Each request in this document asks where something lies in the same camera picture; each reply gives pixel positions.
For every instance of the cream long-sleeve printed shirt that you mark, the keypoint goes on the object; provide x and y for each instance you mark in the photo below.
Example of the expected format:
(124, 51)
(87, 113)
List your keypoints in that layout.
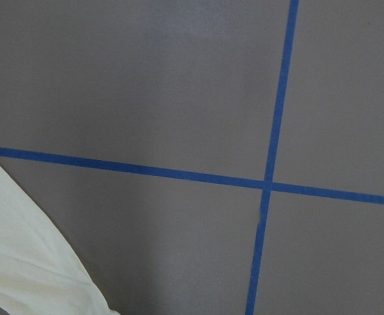
(39, 271)

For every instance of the blue tape grid lines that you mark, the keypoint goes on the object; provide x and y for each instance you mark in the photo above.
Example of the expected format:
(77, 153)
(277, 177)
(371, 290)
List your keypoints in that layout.
(267, 185)

